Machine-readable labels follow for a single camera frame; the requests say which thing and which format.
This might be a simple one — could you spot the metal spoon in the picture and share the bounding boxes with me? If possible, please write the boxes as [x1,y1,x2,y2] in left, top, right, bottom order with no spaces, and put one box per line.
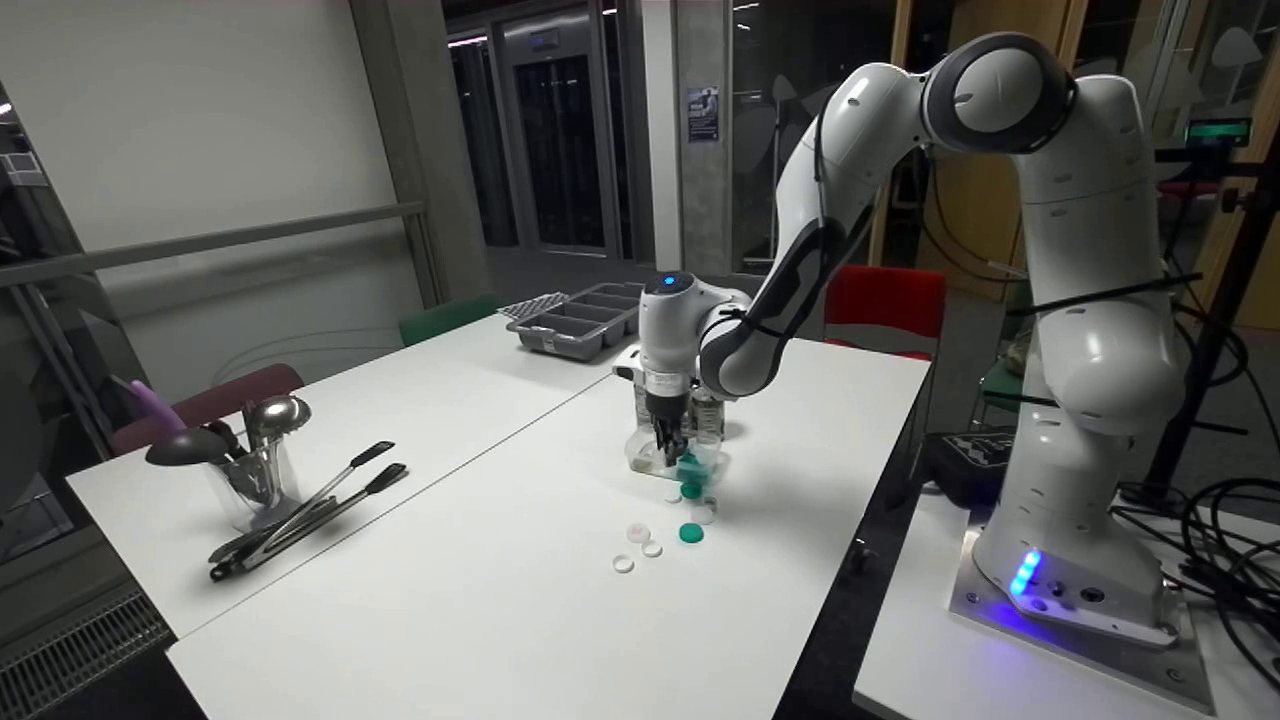
[244,392,317,451]

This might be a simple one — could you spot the green chair with armrests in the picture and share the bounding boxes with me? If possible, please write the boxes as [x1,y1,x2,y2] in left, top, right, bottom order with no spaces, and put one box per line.
[974,352,1054,431]

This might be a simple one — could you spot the purple spatula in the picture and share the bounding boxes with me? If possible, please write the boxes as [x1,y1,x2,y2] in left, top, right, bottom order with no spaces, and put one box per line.
[115,376,193,445]

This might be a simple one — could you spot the small labelled glass jar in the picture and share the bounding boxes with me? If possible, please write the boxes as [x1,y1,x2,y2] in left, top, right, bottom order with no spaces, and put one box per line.
[682,384,730,445]

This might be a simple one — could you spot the green padded chair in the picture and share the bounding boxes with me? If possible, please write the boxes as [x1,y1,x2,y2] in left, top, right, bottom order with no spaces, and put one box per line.
[395,286,507,352]

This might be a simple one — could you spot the black ladle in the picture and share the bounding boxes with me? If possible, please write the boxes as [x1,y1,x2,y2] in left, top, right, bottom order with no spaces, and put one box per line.
[139,425,239,473]

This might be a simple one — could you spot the black tripod stand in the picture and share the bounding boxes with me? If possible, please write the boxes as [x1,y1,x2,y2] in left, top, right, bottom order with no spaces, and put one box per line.
[1131,124,1280,517]

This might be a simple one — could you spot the black metal tongs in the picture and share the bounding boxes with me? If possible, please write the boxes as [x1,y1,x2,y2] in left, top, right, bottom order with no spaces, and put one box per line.
[213,436,400,565]
[207,459,411,582]

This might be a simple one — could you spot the small wall sign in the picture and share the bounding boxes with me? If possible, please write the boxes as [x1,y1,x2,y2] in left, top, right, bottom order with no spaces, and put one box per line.
[682,85,725,144]

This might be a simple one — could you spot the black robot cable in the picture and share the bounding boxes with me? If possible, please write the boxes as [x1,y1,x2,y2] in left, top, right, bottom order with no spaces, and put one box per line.
[1004,263,1211,332]

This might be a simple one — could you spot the metal railing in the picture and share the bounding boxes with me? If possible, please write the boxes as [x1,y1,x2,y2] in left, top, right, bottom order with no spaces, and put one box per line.
[0,201,427,292]

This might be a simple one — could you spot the red padded chair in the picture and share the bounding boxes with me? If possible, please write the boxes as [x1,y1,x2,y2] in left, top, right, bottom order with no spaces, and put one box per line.
[820,261,950,363]

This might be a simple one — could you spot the black control box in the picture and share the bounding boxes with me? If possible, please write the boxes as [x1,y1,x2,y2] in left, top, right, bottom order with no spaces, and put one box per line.
[922,427,1021,511]

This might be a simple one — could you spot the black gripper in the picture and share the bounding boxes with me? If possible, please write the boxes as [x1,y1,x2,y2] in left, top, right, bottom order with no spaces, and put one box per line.
[637,370,699,473]

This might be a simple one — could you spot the clear utensil holder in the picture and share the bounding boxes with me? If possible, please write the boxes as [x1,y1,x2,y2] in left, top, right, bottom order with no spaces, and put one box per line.
[217,436,305,511]

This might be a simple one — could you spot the grey cutlery tray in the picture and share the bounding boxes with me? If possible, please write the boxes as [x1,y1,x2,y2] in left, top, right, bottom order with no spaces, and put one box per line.
[499,279,647,363]

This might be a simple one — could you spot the black cable bundle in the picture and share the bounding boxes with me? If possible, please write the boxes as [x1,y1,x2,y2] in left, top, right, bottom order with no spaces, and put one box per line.
[1110,474,1280,697]

